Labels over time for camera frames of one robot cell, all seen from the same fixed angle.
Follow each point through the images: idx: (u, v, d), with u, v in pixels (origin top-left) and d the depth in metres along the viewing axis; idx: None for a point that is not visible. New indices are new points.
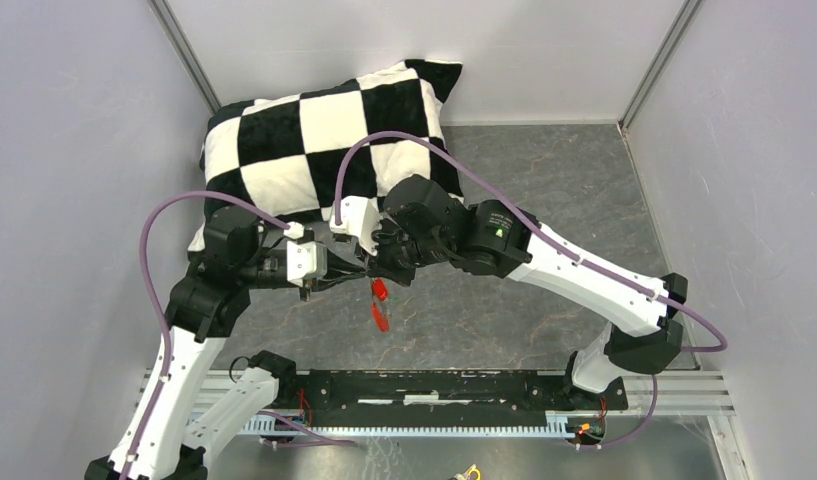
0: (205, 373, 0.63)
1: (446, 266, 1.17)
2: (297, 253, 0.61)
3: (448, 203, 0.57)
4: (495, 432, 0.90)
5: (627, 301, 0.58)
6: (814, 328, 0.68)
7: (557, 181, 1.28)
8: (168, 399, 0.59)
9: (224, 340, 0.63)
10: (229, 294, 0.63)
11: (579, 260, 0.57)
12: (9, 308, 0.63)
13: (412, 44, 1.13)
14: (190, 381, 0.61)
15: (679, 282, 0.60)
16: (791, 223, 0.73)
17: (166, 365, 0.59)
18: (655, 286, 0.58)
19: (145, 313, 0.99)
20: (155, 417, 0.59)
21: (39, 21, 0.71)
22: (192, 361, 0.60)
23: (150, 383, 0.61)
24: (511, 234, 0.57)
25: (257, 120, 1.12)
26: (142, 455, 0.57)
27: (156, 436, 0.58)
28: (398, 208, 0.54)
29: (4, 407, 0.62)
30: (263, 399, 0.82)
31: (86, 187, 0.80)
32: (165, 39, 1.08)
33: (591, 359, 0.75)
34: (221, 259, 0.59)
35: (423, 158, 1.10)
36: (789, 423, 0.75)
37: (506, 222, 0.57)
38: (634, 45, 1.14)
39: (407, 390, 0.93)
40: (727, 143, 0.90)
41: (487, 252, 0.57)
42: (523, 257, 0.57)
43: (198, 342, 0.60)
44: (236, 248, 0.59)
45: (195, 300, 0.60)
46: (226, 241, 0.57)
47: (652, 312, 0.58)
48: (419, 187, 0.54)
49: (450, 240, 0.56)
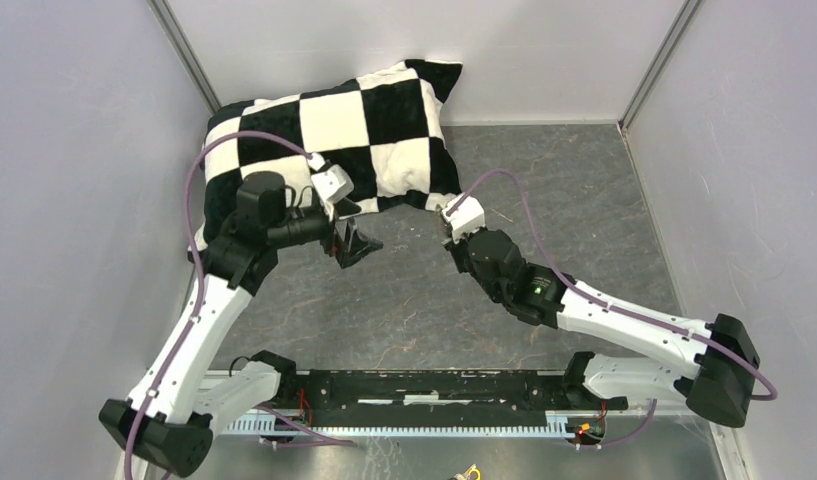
0: (229, 325, 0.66)
1: (446, 265, 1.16)
2: (324, 177, 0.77)
3: (517, 260, 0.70)
4: (495, 432, 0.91)
5: (660, 341, 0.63)
6: (813, 328, 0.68)
7: (557, 182, 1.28)
8: (196, 340, 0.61)
9: (251, 296, 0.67)
10: (262, 252, 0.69)
11: (607, 304, 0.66)
12: (9, 307, 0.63)
13: (412, 45, 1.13)
14: (216, 328, 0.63)
15: (741, 334, 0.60)
16: (791, 222, 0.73)
17: (199, 307, 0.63)
18: (694, 329, 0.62)
19: (145, 313, 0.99)
20: (179, 358, 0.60)
21: (39, 22, 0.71)
22: (223, 306, 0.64)
23: (177, 327, 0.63)
24: (550, 291, 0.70)
25: (257, 120, 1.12)
26: (162, 393, 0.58)
27: (179, 375, 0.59)
28: (483, 258, 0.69)
29: (6, 408, 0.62)
30: (262, 391, 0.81)
31: (85, 187, 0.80)
32: (165, 39, 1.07)
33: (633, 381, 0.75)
34: (252, 221, 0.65)
35: (423, 158, 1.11)
36: (788, 423, 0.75)
37: (548, 283, 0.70)
38: (635, 44, 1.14)
39: (407, 390, 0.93)
40: (728, 143, 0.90)
41: (533, 307, 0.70)
42: (556, 307, 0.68)
43: (231, 287, 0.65)
44: (266, 210, 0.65)
45: (230, 255, 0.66)
46: (257, 201, 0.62)
47: (689, 349, 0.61)
48: (502, 248, 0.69)
49: (509, 289, 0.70)
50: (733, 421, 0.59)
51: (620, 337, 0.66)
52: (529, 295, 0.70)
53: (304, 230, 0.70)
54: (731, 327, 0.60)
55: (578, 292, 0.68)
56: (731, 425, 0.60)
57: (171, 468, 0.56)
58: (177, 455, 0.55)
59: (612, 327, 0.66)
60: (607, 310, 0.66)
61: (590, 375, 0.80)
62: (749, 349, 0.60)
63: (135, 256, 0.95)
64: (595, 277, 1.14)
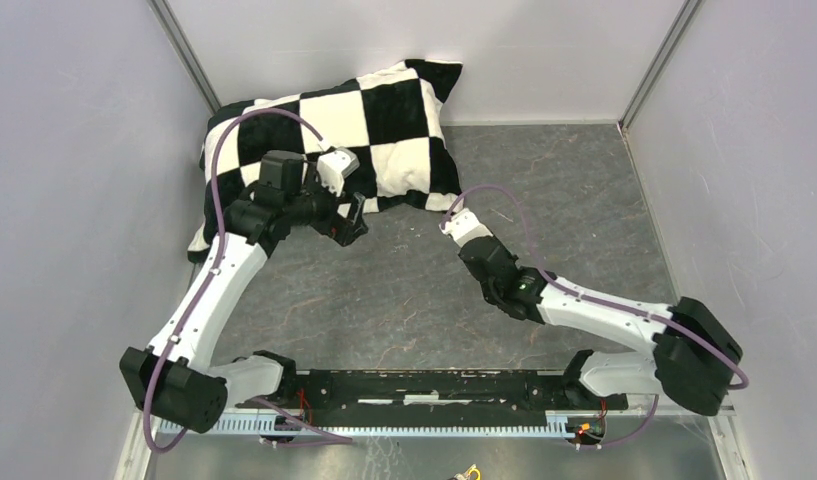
0: (243, 283, 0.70)
1: (446, 265, 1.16)
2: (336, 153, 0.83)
3: (506, 261, 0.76)
4: (495, 431, 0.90)
5: (623, 324, 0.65)
6: (814, 328, 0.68)
7: (557, 182, 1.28)
8: (216, 292, 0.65)
9: (265, 257, 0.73)
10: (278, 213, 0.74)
11: (578, 293, 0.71)
12: (9, 306, 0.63)
13: (412, 45, 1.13)
14: (234, 282, 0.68)
15: (699, 313, 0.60)
16: (791, 222, 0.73)
17: (219, 261, 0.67)
18: (654, 311, 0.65)
19: (145, 313, 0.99)
20: (200, 308, 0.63)
21: (39, 22, 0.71)
22: (242, 261, 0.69)
23: (196, 282, 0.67)
24: (534, 286, 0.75)
25: (257, 120, 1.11)
26: (184, 339, 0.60)
27: (201, 324, 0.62)
28: (469, 257, 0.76)
29: (4, 408, 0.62)
30: (269, 379, 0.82)
31: (84, 187, 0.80)
32: (165, 39, 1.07)
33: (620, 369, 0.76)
34: (272, 187, 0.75)
35: (423, 159, 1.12)
36: (788, 423, 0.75)
37: (533, 279, 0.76)
38: (635, 44, 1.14)
39: (407, 390, 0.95)
40: (728, 143, 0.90)
41: (519, 303, 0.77)
42: (535, 296, 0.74)
43: (250, 244, 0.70)
44: (287, 176, 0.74)
45: (247, 216, 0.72)
46: (281, 165, 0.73)
47: (648, 329, 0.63)
48: (487, 247, 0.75)
49: (496, 284, 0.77)
50: (706, 400, 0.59)
51: (590, 324, 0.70)
52: (515, 290, 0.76)
53: (313, 204, 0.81)
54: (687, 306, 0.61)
55: (557, 285, 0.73)
56: (709, 406, 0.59)
57: (189, 419, 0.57)
58: (197, 402, 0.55)
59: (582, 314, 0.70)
60: (579, 299, 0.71)
61: (587, 370, 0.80)
62: (715, 331, 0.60)
63: (135, 256, 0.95)
64: (596, 277, 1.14)
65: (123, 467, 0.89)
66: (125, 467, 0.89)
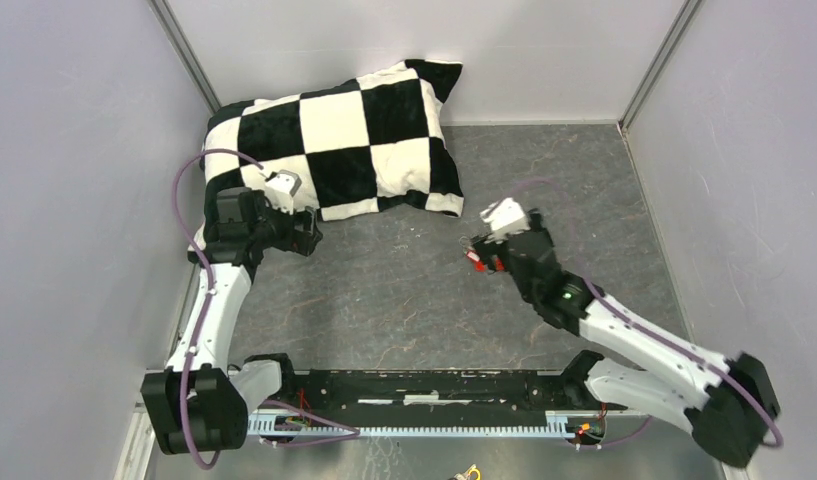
0: (239, 297, 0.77)
1: (446, 265, 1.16)
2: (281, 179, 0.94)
3: (556, 266, 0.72)
4: (495, 431, 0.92)
5: (674, 366, 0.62)
6: (813, 328, 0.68)
7: (557, 182, 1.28)
8: (216, 307, 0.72)
9: (247, 283, 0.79)
10: (250, 240, 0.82)
11: (631, 321, 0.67)
12: (10, 308, 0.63)
13: (412, 45, 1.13)
14: (232, 296, 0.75)
15: (758, 372, 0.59)
16: (791, 222, 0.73)
17: (213, 282, 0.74)
18: (709, 360, 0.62)
19: (145, 313, 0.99)
20: (209, 321, 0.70)
21: (39, 23, 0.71)
22: (232, 278, 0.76)
23: (196, 305, 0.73)
24: (577, 297, 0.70)
25: (257, 120, 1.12)
26: (200, 350, 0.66)
27: (212, 334, 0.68)
28: (519, 254, 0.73)
29: (5, 409, 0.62)
30: (272, 377, 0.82)
31: (85, 187, 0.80)
32: (165, 40, 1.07)
33: (638, 389, 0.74)
34: (234, 218, 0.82)
35: (424, 158, 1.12)
36: (788, 423, 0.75)
37: (579, 289, 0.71)
38: (636, 44, 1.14)
39: (407, 390, 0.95)
40: (728, 143, 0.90)
41: (557, 309, 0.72)
42: (577, 311, 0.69)
43: (237, 266, 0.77)
44: (243, 207, 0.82)
45: (224, 249, 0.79)
46: (236, 198, 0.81)
47: (700, 377, 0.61)
48: (540, 249, 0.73)
49: (544, 288, 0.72)
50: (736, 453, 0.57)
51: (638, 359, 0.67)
52: (557, 298, 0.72)
53: (272, 227, 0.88)
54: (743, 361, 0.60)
55: (610, 308, 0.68)
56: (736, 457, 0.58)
57: (221, 440, 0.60)
58: (227, 418, 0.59)
59: (636, 344, 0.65)
60: (629, 327, 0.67)
61: (596, 375, 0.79)
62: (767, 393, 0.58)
63: (134, 256, 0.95)
64: (596, 277, 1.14)
65: (123, 467, 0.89)
66: (125, 466, 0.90)
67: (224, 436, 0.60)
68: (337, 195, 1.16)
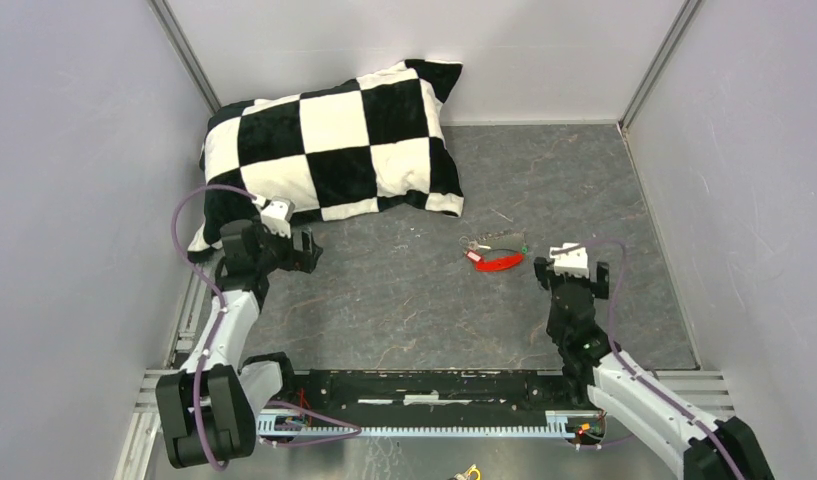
0: (250, 317, 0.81)
1: (446, 266, 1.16)
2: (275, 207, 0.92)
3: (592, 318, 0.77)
4: (495, 431, 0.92)
5: (667, 416, 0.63)
6: (813, 329, 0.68)
7: (557, 181, 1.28)
8: (228, 324, 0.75)
9: (256, 311, 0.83)
10: (258, 271, 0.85)
11: (637, 374, 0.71)
12: (9, 308, 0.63)
13: (412, 45, 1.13)
14: (243, 316, 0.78)
15: (746, 438, 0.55)
16: (791, 222, 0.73)
17: (224, 302, 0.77)
18: (703, 417, 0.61)
19: (145, 313, 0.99)
20: (222, 332, 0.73)
21: (39, 24, 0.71)
22: (242, 304, 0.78)
23: (210, 319, 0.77)
24: (596, 350, 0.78)
25: (257, 120, 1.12)
26: (212, 354, 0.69)
27: (224, 342, 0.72)
28: (559, 301, 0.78)
29: (5, 409, 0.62)
30: (272, 378, 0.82)
31: (85, 187, 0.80)
32: (165, 41, 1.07)
33: (636, 428, 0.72)
34: (239, 254, 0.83)
35: (424, 158, 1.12)
36: (788, 424, 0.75)
37: (600, 345, 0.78)
38: (636, 44, 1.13)
39: (407, 390, 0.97)
40: (728, 144, 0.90)
41: (578, 358, 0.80)
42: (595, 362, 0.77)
43: (246, 292, 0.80)
44: (245, 243, 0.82)
45: (233, 282, 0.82)
46: (240, 236, 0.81)
47: (688, 430, 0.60)
48: (581, 297, 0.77)
49: (574, 339, 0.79)
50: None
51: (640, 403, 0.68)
52: (582, 350, 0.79)
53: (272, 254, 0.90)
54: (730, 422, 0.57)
55: (622, 362, 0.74)
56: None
57: (235, 446, 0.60)
58: (240, 420, 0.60)
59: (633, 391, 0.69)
60: (634, 379, 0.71)
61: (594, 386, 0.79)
62: (758, 464, 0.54)
63: (134, 256, 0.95)
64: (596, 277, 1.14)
65: (123, 468, 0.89)
66: (125, 466, 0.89)
67: (236, 444, 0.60)
68: (337, 195, 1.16)
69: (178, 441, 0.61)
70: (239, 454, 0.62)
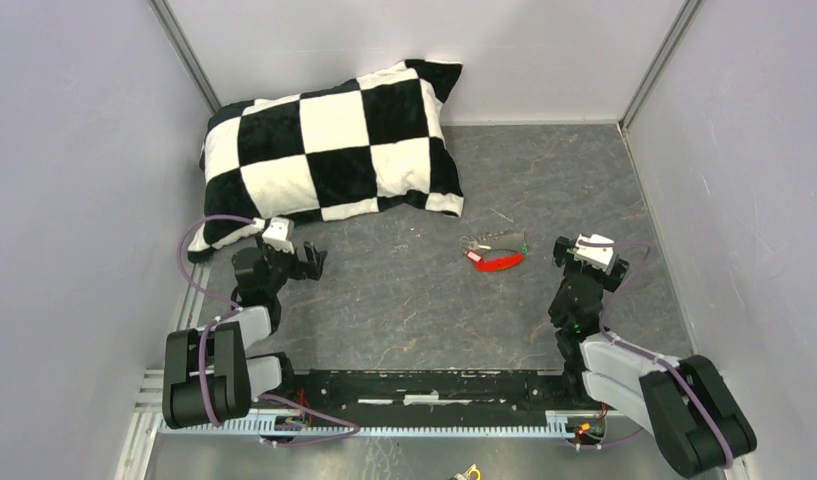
0: (263, 325, 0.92)
1: (446, 266, 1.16)
2: (273, 228, 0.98)
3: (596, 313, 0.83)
4: (495, 431, 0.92)
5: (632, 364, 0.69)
6: (814, 328, 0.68)
7: (557, 181, 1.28)
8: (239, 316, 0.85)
9: (271, 328, 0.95)
10: (269, 297, 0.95)
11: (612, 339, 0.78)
12: (9, 307, 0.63)
13: (412, 45, 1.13)
14: (251, 318, 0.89)
15: (705, 369, 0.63)
16: (791, 221, 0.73)
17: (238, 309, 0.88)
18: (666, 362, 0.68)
19: (146, 313, 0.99)
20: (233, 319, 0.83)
21: (40, 24, 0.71)
22: (255, 317, 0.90)
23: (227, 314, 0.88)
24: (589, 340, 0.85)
25: (257, 120, 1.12)
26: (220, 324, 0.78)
27: None
28: (572, 295, 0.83)
29: (4, 408, 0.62)
30: (272, 371, 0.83)
31: (85, 187, 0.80)
32: (165, 41, 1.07)
33: (616, 398, 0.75)
34: (253, 286, 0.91)
35: (424, 159, 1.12)
36: (789, 424, 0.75)
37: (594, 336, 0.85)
38: (637, 44, 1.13)
39: (407, 390, 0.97)
40: (727, 144, 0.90)
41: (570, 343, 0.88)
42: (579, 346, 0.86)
43: (261, 313, 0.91)
44: (257, 275, 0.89)
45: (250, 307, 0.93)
46: (252, 271, 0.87)
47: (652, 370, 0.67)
48: (592, 294, 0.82)
49: (575, 326, 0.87)
50: (681, 446, 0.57)
51: (612, 360, 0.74)
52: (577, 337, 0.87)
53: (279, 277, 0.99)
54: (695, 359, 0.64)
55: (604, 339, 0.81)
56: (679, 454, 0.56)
57: (228, 406, 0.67)
58: (238, 380, 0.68)
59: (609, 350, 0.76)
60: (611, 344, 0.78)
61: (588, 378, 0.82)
62: (717, 394, 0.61)
63: (134, 255, 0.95)
64: None
65: (123, 467, 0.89)
66: (125, 466, 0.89)
67: (229, 404, 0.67)
68: (337, 195, 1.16)
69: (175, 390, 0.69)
70: (231, 414, 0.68)
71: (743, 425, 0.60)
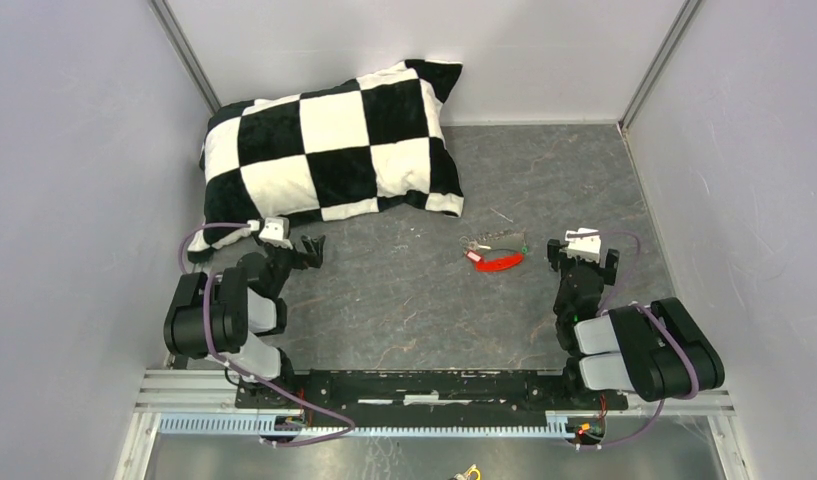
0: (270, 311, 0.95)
1: (446, 266, 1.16)
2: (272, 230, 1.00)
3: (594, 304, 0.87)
4: (495, 431, 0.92)
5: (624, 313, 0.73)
6: (814, 328, 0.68)
7: (557, 182, 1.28)
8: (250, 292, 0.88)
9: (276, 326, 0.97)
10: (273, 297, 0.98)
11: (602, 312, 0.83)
12: (9, 307, 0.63)
13: (412, 45, 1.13)
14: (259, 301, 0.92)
15: (673, 306, 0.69)
16: (791, 221, 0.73)
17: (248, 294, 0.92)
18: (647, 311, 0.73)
19: (146, 312, 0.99)
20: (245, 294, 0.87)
21: (39, 23, 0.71)
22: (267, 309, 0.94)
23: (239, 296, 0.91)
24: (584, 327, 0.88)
25: (257, 120, 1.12)
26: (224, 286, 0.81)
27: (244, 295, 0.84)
28: (572, 283, 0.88)
29: (5, 408, 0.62)
30: (271, 359, 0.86)
31: (85, 187, 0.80)
32: (164, 40, 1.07)
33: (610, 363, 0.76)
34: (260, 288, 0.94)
35: (424, 159, 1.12)
36: (789, 423, 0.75)
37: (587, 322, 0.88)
38: (636, 44, 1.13)
39: (407, 390, 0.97)
40: (727, 144, 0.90)
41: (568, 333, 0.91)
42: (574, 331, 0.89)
43: (268, 305, 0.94)
44: (261, 279, 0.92)
45: None
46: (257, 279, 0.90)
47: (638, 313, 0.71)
48: (591, 284, 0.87)
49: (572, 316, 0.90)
50: (649, 369, 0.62)
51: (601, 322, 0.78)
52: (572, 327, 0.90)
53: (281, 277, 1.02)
54: (664, 298, 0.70)
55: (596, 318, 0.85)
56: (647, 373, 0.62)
57: (226, 330, 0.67)
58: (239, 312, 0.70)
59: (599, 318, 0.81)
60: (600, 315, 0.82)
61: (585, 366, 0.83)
62: (683, 324, 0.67)
63: (134, 255, 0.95)
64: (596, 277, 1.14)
65: (123, 468, 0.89)
66: (125, 466, 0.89)
67: (226, 331, 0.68)
68: (337, 195, 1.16)
69: (175, 318, 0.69)
70: (226, 341, 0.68)
71: (714, 353, 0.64)
